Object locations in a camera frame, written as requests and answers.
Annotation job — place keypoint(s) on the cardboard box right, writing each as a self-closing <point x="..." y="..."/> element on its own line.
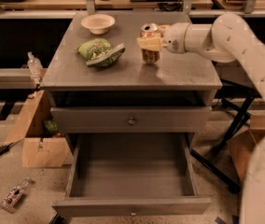
<point x="242" y="144"/>

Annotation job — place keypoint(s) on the closed grey top drawer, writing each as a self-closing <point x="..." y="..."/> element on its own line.
<point x="131" y="119"/>

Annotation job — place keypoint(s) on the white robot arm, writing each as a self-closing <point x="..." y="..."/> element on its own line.
<point x="229" y="38"/>

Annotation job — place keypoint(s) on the clear sanitizer bottle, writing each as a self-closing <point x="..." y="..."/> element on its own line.
<point x="35" y="67"/>

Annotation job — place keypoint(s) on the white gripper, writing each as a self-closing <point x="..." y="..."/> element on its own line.
<point x="175" y="37"/>

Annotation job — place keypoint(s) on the orange soda can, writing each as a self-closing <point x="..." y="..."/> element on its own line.
<point x="148" y="30"/>

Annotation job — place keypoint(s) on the open grey middle drawer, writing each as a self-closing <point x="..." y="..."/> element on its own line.
<point x="131" y="174"/>

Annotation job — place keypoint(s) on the clear plastic bottle on floor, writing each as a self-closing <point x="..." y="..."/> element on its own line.
<point x="15" y="195"/>

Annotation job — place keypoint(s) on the cardboard box left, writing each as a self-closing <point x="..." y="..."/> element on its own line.
<point x="39" y="150"/>

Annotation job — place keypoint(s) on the cardboard box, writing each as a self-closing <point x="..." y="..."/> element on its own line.
<point x="39" y="150"/>
<point x="242" y="144"/>

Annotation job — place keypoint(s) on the black folding table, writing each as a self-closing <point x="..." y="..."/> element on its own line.
<point x="231" y="89"/>

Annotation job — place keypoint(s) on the grey wooden drawer cabinet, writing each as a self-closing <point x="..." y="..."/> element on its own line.
<point x="174" y="81"/>

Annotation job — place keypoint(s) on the white ceramic bowl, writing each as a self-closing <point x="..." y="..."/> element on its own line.
<point x="98" y="24"/>

